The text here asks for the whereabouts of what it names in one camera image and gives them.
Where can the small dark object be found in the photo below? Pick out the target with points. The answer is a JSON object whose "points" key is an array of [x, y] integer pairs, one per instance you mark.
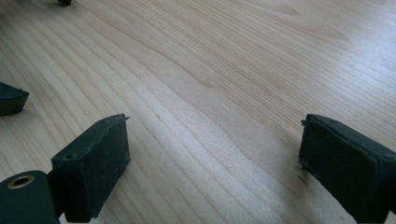
{"points": [[64, 2]]}

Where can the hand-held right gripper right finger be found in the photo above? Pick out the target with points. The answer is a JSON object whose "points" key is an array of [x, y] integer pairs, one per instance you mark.
{"points": [[348, 168]]}

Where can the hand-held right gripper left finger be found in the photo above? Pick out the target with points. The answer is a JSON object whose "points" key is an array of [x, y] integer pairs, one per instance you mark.
{"points": [[90, 168]]}

